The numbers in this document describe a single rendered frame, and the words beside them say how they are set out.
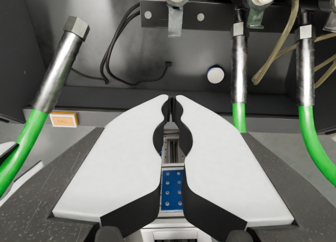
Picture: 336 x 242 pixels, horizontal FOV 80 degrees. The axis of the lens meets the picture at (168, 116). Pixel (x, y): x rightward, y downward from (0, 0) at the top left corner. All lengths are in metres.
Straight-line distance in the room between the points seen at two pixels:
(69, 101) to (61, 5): 0.20
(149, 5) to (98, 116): 0.24
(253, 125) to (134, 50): 0.32
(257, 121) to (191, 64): 0.20
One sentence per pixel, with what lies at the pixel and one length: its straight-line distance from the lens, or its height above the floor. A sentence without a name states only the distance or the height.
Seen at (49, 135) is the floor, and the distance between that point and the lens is 1.92.
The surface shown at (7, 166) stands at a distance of 0.22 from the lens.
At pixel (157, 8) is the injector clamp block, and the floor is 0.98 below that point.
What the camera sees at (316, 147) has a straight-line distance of 0.27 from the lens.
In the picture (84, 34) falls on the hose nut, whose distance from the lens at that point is 0.23.
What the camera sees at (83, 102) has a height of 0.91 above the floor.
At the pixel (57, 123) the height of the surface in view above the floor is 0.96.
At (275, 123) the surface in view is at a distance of 0.49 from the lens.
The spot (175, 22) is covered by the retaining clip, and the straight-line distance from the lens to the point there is 0.23.
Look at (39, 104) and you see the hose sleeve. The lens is 0.22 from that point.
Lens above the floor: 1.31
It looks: 59 degrees down
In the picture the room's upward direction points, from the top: 179 degrees counter-clockwise
